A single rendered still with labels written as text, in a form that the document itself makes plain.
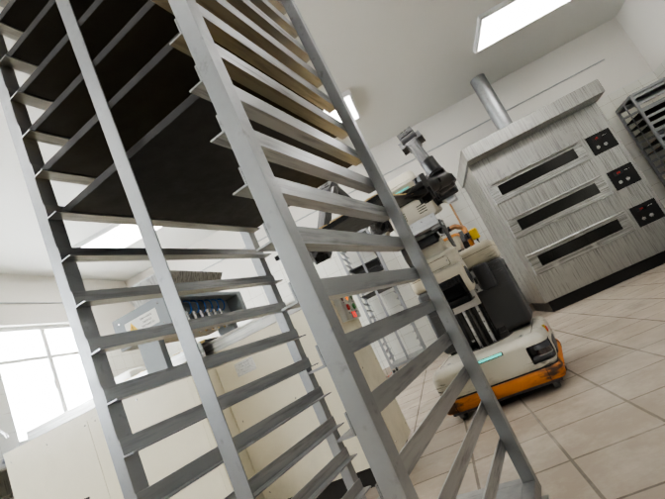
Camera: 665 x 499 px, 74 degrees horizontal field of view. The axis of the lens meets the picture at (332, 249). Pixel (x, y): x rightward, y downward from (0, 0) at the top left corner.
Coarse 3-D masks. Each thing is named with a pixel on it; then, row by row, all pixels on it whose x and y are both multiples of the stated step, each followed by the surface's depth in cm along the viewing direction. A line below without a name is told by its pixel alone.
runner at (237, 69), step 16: (176, 48) 69; (240, 64) 81; (240, 80) 83; (256, 80) 85; (272, 80) 91; (272, 96) 92; (288, 96) 95; (304, 112) 103; (320, 112) 109; (336, 128) 118
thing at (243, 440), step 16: (304, 400) 119; (272, 416) 106; (288, 416) 111; (256, 432) 99; (240, 448) 93; (192, 464) 82; (208, 464) 85; (160, 480) 75; (176, 480) 78; (192, 480) 78; (144, 496) 72; (160, 496) 74
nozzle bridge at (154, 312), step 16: (144, 304) 212; (160, 304) 209; (192, 304) 241; (208, 304) 255; (240, 304) 271; (128, 320) 214; (144, 320) 211; (160, 320) 208; (144, 352) 210; (160, 352) 207; (160, 368) 206
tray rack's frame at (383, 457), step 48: (192, 0) 69; (0, 48) 91; (192, 48) 66; (0, 96) 89; (96, 96) 77; (240, 144) 62; (48, 192) 85; (48, 240) 81; (144, 240) 71; (288, 240) 59; (96, 336) 79; (192, 336) 67; (336, 336) 56; (96, 384) 75; (336, 384) 55; (384, 432) 54; (144, 480) 73; (240, 480) 63; (384, 480) 52
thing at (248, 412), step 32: (352, 320) 219; (288, 352) 207; (224, 384) 216; (288, 384) 205; (320, 384) 200; (256, 416) 209; (384, 416) 194; (256, 448) 208; (288, 448) 203; (320, 448) 198; (352, 448) 194; (288, 480) 202
